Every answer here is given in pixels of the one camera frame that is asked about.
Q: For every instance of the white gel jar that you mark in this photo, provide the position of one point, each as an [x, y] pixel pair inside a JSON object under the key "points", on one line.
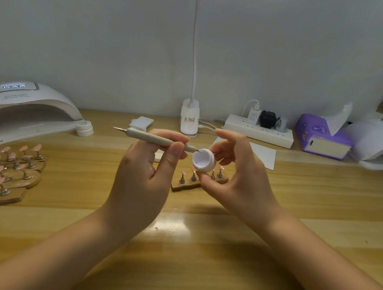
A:
{"points": [[203, 160]]}

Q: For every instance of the wooden stands with pink nails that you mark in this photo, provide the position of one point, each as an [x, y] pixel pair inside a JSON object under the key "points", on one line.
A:
{"points": [[3, 174]]}

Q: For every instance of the white power strip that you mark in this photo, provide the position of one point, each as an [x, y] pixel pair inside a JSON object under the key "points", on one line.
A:
{"points": [[259, 131]]}

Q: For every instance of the white tissue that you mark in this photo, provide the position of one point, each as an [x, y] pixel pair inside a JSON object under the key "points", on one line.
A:
{"points": [[339, 118]]}

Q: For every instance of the wooden nail holder strip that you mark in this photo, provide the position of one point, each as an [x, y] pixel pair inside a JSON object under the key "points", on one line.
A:
{"points": [[184, 185]]}

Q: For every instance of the person's right forearm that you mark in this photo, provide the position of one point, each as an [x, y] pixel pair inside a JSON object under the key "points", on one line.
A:
{"points": [[331, 275]]}

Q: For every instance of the white nail lamp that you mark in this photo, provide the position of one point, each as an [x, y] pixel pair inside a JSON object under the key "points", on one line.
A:
{"points": [[23, 107], [379, 141]]}

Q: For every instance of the small closed white jar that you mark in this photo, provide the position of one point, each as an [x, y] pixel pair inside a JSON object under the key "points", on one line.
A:
{"points": [[84, 129]]}

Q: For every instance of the person's left hand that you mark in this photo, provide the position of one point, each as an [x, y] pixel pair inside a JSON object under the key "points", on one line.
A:
{"points": [[140, 185]]}

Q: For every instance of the white paper sheet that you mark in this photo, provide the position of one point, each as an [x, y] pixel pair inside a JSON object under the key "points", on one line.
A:
{"points": [[265, 155]]}

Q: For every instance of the person's left forearm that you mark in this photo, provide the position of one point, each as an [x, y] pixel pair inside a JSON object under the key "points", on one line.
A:
{"points": [[39, 257]]}

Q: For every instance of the white desk lamp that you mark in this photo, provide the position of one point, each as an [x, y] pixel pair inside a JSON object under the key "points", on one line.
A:
{"points": [[189, 119]]}

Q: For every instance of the stack of white cotton pads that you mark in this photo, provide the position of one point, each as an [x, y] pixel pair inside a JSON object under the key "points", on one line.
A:
{"points": [[141, 123]]}

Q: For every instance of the black plug adapter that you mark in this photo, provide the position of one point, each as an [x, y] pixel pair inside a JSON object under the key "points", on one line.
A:
{"points": [[268, 119]]}

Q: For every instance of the white charger plug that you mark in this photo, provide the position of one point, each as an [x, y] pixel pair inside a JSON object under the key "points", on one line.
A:
{"points": [[254, 115]]}

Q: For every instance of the grey dotting pen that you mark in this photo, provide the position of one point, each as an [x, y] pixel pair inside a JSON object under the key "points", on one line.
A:
{"points": [[138, 135]]}

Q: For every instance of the purple tissue box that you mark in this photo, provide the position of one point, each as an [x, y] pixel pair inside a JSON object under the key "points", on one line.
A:
{"points": [[311, 133]]}

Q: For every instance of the grey plug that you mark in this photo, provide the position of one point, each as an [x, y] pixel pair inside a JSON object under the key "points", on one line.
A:
{"points": [[282, 124]]}

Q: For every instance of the person's right hand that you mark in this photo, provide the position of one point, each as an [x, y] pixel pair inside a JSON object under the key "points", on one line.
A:
{"points": [[245, 185]]}

